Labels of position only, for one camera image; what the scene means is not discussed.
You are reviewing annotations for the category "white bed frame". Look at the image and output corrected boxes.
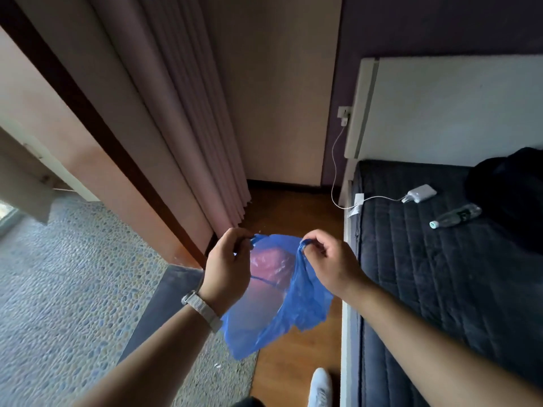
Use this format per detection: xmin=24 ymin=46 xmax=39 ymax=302
xmin=338 ymin=158 xmax=362 ymax=407

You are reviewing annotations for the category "wooden door frame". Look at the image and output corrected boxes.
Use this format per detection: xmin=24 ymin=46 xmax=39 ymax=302
xmin=0 ymin=0 xmax=213 ymax=269

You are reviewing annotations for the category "pink curtain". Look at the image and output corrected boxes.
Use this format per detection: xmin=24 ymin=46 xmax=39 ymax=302
xmin=87 ymin=0 xmax=252 ymax=239

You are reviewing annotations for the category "white mattress tag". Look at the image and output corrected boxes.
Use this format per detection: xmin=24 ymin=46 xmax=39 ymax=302
xmin=347 ymin=193 xmax=365 ymax=219

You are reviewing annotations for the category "white headboard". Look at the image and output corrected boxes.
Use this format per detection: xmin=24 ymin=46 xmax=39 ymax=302
xmin=344 ymin=54 xmax=543 ymax=168

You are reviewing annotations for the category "white cabinet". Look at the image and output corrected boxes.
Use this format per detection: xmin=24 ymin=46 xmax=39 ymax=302
xmin=0 ymin=127 xmax=101 ymax=226

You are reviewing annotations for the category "person's right hand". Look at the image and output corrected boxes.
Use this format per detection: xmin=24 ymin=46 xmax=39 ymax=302
xmin=301 ymin=229 xmax=375 ymax=302

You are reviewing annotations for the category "person's white right shoe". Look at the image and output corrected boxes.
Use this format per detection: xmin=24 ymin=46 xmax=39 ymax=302
xmin=307 ymin=367 xmax=334 ymax=407

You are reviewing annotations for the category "person's left hand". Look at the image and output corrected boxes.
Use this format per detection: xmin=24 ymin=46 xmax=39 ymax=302
xmin=198 ymin=227 xmax=255 ymax=317

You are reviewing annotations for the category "clear plastic water bottle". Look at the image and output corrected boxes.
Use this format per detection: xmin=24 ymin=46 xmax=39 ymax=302
xmin=429 ymin=203 xmax=483 ymax=230

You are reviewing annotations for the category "white band smartwatch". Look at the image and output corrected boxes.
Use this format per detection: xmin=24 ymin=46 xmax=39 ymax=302
xmin=181 ymin=290 xmax=224 ymax=334

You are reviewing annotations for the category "person's right forearm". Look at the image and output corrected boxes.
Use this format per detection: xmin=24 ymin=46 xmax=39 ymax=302
xmin=343 ymin=280 xmax=543 ymax=407

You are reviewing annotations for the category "dark polished door threshold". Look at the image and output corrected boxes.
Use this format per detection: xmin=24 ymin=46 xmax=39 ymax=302
xmin=118 ymin=265 xmax=205 ymax=364

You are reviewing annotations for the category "blue plastic trash bag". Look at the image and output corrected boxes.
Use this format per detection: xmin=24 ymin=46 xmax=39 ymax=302
xmin=220 ymin=233 xmax=335 ymax=361

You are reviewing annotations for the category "person's left forearm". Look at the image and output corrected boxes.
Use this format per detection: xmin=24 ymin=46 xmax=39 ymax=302
xmin=76 ymin=305 xmax=213 ymax=407

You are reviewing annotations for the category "blue quilted mattress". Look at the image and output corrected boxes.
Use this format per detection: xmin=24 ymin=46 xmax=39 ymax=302
xmin=352 ymin=159 xmax=543 ymax=407

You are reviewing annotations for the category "black bag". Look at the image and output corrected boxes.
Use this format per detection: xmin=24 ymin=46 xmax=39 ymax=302
xmin=464 ymin=147 xmax=543 ymax=256

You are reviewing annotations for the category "white charging cable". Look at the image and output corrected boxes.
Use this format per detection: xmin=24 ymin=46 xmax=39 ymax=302
xmin=330 ymin=124 xmax=406 ymax=211

